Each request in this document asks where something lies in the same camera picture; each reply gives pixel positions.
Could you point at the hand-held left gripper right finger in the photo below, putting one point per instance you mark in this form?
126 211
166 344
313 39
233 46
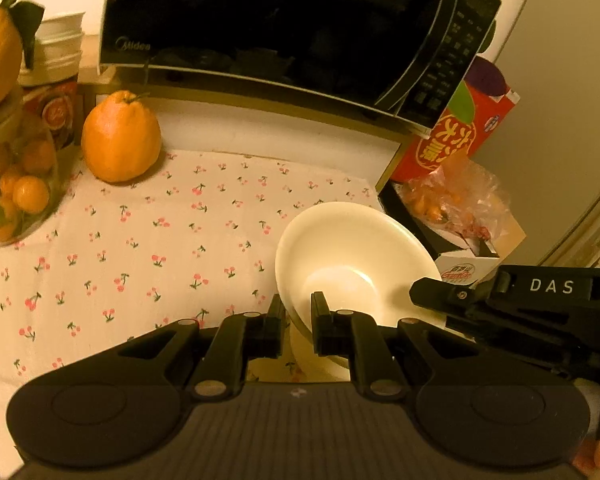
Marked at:
320 330

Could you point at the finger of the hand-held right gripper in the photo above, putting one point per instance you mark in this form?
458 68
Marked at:
445 296

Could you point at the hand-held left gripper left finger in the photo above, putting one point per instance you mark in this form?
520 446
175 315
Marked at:
275 330

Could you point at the cream ceramic bowl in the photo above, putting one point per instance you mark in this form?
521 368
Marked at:
345 245
300 347

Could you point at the stack of white paper bowls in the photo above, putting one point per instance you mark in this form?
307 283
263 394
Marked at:
60 45

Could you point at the white cardboard box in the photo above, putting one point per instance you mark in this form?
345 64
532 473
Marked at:
460 270

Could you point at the plastic bag of small oranges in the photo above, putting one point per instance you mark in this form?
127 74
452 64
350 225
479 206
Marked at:
455 200

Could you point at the red carton box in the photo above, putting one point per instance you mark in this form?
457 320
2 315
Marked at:
445 145

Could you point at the cherry print tablecloth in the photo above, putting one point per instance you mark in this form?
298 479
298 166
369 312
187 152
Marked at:
130 260

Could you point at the white refrigerator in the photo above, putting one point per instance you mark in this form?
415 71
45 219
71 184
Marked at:
565 110

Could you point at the pile of small kumquats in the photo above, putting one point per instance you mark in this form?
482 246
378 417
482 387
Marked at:
30 192

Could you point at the black microwave oven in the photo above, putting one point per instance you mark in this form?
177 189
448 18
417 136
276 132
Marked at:
280 20

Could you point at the red label jar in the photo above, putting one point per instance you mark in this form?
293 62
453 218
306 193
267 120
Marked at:
55 110

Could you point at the glass jar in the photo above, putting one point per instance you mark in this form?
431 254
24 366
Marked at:
10 130

